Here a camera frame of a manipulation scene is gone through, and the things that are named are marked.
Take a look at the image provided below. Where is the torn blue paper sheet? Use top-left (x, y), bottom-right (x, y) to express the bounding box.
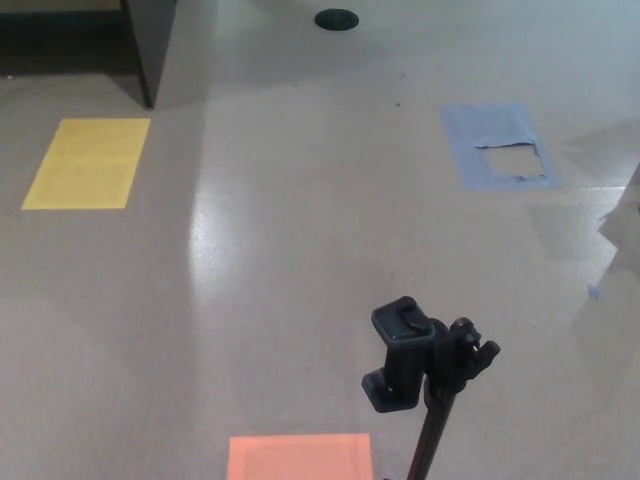
top-left (439, 102), bottom-right (563, 191)

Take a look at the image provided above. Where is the black tripod phone stand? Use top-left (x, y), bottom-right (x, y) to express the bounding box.
top-left (360, 295), bottom-right (503, 480)

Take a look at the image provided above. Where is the black round floor disc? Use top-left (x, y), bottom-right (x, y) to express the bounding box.
top-left (314, 8), bottom-right (360, 30)

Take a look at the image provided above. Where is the yellow paper sheet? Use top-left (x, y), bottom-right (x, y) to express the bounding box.
top-left (20, 117), bottom-right (152, 211)

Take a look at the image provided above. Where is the orange paper sheet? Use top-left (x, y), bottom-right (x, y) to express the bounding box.
top-left (227, 433), bottom-right (374, 480)

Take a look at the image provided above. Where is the dark desk side panel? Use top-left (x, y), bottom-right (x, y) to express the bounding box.
top-left (0, 0), bottom-right (178, 110)

